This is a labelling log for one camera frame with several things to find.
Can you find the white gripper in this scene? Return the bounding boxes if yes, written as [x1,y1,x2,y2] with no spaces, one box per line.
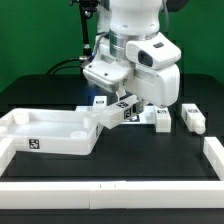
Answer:
[83,56,180,114]

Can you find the white desk tabletop tray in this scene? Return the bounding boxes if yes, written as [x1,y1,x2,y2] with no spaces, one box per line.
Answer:
[0,108,103,155]

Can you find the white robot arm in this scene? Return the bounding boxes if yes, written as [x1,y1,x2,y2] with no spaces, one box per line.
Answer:
[83,0,181,113]

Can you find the white marker base plate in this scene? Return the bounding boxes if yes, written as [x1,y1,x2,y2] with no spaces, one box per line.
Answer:
[76,106,155,125]

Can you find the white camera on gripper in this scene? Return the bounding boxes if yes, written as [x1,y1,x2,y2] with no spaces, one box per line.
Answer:
[126,39,181,70]

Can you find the black cables at base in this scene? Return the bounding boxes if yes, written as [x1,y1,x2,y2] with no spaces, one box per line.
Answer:
[45,0,101,76]

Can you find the white L-shaped fence wall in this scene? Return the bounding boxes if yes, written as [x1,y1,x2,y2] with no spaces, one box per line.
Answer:
[0,135,224,211]

